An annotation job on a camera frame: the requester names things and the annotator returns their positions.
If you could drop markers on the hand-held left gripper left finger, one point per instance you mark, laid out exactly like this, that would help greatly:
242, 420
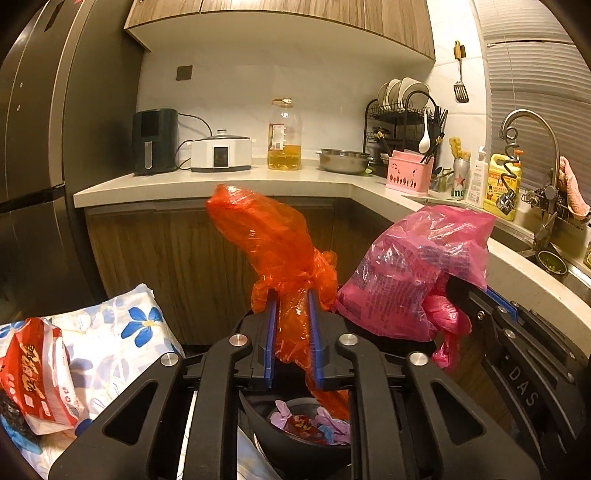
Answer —
271, 341

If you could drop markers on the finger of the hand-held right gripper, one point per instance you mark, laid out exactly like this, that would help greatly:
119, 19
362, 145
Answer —
466, 300
505, 307

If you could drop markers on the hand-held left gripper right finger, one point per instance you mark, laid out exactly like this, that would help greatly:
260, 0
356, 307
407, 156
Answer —
316, 341

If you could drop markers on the pink plastic bag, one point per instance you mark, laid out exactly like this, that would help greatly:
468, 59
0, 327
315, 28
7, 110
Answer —
406, 277

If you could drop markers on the red and white plastic bag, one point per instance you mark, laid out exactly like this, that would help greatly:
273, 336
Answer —
37, 374
302, 424

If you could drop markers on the large orange plastic bag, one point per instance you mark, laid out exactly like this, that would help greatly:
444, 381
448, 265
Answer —
277, 230

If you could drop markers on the black trash bin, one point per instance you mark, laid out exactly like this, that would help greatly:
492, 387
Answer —
295, 454

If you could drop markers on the green bowl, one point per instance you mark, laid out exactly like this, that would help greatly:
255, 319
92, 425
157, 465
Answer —
551, 263

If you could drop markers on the white pump bottle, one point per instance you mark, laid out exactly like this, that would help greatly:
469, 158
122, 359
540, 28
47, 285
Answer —
478, 184

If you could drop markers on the silver can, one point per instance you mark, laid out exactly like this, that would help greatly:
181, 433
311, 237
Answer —
458, 182

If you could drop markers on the yellow detergent bottle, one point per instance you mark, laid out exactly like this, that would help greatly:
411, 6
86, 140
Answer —
496, 180

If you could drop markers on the blue floral tablecloth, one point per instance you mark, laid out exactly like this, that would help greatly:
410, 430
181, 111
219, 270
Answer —
138, 350

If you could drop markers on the pink cloth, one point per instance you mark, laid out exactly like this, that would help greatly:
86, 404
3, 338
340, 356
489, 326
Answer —
575, 189

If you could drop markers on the wooden base cabinets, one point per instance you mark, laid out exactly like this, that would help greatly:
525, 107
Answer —
161, 258

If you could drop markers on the pink utensil holder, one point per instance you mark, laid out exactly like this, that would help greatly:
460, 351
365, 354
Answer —
406, 173

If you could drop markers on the yellow brush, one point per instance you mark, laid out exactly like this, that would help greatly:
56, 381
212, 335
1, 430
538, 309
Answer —
458, 147

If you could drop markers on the white spoon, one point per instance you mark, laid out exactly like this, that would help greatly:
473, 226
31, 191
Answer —
425, 141

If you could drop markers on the metal bowl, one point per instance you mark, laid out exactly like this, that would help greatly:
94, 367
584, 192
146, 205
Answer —
344, 161

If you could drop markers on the white electric cooker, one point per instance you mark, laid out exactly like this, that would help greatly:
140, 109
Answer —
221, 154

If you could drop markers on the black dish rack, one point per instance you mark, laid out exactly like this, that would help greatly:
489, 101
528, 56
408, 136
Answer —
383, 124

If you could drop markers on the metal faucet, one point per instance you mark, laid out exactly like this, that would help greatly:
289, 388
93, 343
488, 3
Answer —
531, 114

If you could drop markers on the cooking oil bottle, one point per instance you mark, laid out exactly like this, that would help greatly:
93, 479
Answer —
285, 147

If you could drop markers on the hanging metal spatula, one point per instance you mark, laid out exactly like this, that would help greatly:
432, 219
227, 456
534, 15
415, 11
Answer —
461, 92

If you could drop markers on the white plate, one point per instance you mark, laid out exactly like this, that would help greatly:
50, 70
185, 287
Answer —
408, 90
425, 94
387, 92

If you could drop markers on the black air fryer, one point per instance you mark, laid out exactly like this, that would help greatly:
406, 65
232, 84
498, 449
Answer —
154, 138

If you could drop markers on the window blinds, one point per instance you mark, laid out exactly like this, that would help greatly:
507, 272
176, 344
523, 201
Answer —
531, 69

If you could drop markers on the dark grey refrigerator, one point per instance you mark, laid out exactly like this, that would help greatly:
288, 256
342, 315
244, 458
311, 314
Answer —
55, 161

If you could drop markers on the wooden upper cabinets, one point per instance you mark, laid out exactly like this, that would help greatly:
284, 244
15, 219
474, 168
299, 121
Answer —
277, 18

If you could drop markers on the brown wall socket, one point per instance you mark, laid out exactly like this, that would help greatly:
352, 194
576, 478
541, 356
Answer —
184, 74

